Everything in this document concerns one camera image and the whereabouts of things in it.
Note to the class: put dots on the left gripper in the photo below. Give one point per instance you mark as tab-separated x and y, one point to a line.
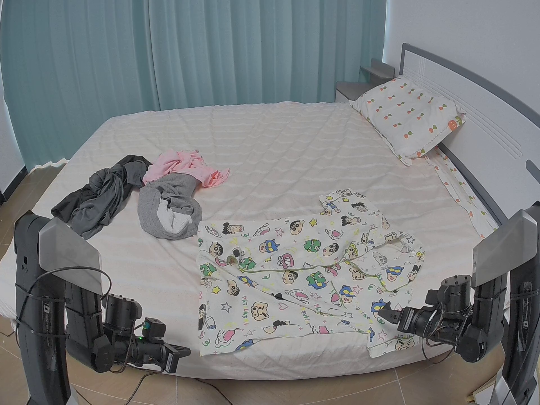
154	350

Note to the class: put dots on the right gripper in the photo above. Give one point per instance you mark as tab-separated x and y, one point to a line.
414	319

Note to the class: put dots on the white printed pyjama top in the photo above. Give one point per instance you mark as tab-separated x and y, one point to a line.
295	276

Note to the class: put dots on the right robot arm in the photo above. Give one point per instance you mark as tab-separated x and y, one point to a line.
493	251

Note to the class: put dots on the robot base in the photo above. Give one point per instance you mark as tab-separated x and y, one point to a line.
506	390

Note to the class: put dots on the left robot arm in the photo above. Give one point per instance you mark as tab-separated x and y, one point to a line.
42	310

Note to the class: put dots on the dark grey garment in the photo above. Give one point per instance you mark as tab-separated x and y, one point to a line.
101	196

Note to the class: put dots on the bed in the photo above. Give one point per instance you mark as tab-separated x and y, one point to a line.
295	163

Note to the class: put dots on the pink garment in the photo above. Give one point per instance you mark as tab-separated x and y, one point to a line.
190	165

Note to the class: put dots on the white printed pillow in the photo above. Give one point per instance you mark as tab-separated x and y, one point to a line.
407	114

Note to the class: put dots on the grey white bedside table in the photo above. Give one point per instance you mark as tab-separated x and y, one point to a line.
352	89

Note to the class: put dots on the blue-green curtain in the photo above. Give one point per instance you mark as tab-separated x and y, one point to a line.
265	36
76	66

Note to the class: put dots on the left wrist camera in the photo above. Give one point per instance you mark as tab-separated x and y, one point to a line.
154	327

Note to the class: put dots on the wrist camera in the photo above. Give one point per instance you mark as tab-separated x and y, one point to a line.
154	327
433	298

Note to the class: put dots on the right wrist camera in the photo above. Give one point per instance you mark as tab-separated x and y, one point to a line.
433	298

